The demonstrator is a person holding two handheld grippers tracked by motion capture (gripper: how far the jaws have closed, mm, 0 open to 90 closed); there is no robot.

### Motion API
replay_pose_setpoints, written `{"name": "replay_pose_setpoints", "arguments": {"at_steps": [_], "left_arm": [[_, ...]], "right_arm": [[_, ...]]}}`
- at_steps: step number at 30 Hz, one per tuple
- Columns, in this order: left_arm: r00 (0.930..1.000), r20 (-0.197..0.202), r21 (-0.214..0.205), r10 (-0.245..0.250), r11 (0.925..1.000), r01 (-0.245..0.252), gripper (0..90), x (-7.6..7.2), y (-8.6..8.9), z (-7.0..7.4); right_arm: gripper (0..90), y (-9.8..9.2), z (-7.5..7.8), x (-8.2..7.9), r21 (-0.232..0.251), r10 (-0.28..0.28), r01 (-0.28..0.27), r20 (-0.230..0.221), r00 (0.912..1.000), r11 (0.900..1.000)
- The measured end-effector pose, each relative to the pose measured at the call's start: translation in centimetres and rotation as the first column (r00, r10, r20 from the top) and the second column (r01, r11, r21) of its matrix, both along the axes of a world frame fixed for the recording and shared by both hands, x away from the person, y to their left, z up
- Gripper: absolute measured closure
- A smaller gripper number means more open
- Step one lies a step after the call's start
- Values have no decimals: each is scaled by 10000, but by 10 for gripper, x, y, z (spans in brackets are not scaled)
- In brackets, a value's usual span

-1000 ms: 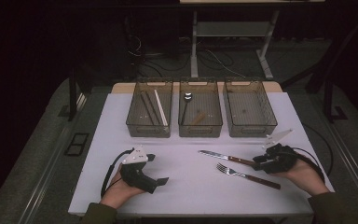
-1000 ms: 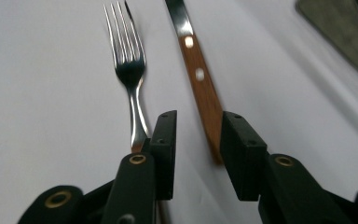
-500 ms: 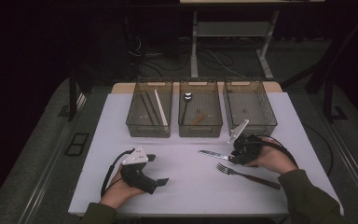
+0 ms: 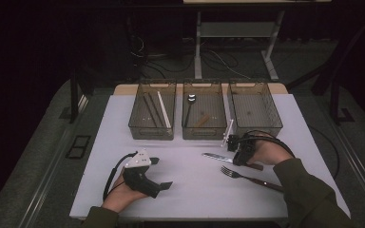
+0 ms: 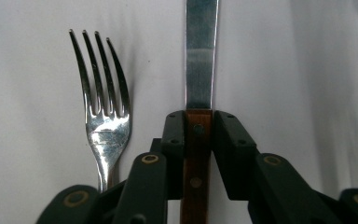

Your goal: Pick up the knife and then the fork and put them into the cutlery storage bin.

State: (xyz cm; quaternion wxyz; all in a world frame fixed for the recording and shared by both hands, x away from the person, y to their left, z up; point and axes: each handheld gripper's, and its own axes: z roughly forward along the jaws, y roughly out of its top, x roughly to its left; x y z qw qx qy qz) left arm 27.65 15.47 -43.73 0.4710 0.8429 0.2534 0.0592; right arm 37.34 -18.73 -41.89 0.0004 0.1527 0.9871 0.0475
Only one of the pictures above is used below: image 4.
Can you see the metal chopstick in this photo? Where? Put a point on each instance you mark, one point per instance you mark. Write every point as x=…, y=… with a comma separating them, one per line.
x=157, y=109
x=150, y=110

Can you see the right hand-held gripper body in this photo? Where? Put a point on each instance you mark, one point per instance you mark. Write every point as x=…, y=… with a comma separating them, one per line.
x=247, y=147

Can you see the black metal stand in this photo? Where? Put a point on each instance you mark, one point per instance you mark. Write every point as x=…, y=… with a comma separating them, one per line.
x=335, y=95
x=73, y=95

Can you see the white table mat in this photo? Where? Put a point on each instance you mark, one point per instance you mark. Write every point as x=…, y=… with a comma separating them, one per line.
x=196, y=202

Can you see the translucent brown plastic bin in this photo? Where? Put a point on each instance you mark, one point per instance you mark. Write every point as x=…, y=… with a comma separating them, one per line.
x=207, y=107
x=253, y=110
x=153, y=117

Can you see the person's right hand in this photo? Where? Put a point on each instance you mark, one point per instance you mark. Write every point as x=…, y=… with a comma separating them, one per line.
x=269, y=153

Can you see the white metal desk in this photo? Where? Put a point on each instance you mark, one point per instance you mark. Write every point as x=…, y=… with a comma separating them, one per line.
x=237, y=29

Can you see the black floor socket plate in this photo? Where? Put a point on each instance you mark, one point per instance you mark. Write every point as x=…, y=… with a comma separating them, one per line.
x=77, y=147

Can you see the person's left hand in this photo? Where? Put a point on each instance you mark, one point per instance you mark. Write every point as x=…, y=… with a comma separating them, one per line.
x=120, y=198

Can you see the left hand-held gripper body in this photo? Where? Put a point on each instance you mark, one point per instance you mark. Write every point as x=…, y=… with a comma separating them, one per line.
x=138, y=180

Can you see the aluminium floor rail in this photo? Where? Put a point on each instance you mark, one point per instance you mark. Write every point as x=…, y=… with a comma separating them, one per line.
x=53, y=158
x=361, y=164

